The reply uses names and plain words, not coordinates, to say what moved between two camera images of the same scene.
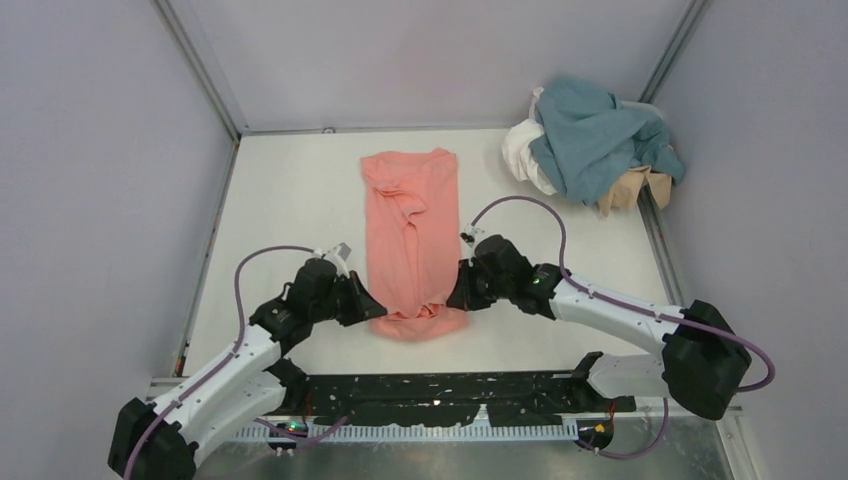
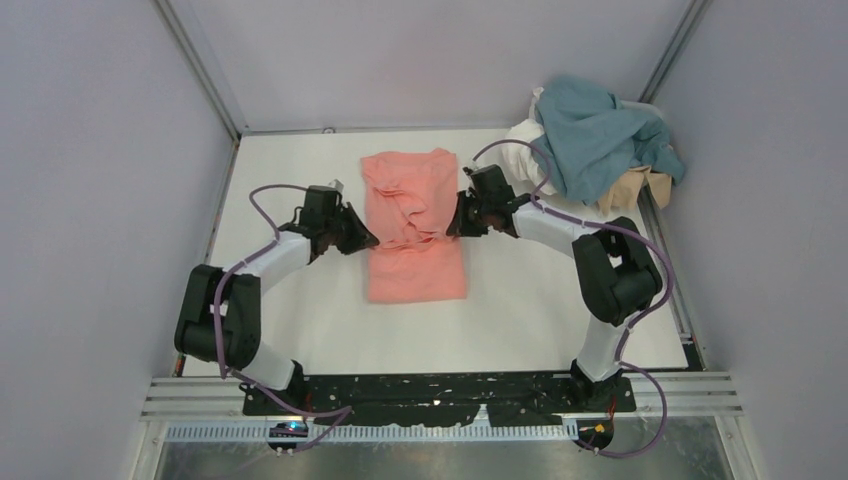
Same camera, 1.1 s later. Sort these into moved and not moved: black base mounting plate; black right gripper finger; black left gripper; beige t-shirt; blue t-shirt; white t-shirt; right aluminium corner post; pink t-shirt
Moved: black right gripper finger; black left gripper; pink t-shirt
Not moved: white t-shirt; blue t-shirt; black base mounting plate; beige t-shirt; right aluminium corner post
